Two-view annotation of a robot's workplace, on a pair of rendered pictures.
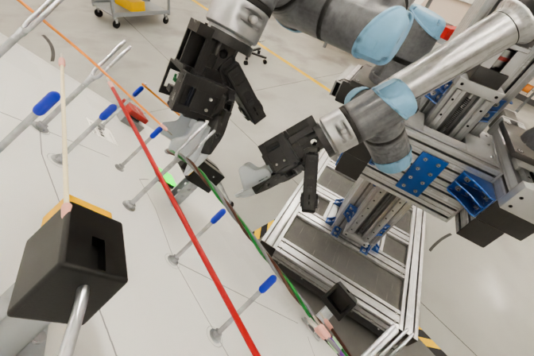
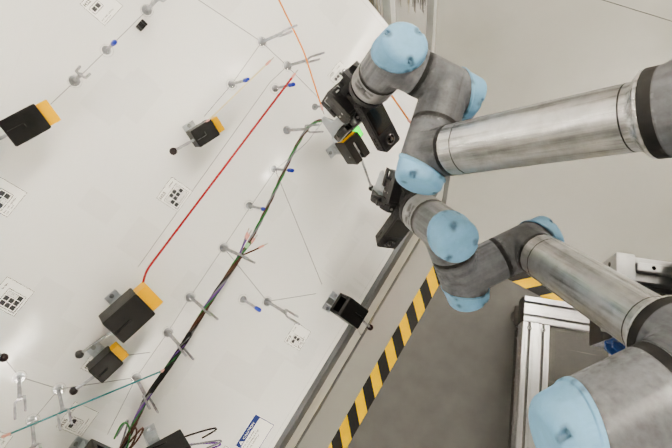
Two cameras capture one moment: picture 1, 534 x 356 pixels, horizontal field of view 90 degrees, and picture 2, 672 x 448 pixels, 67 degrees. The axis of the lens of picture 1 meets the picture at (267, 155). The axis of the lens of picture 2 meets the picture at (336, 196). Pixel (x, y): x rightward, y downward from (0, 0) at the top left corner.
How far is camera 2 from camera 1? 0.83 m
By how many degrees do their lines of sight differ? 58
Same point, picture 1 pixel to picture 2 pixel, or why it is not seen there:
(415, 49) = not seen: outside the picture
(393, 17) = (403, 164)
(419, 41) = not seen: outside the picture
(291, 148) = (391, 190)
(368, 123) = (416, 226)
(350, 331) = not seen: outside the picture
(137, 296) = (237, 161)
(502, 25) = (617, 308)
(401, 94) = (436, 231)
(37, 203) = (241, 105)
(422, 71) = (551, 262)
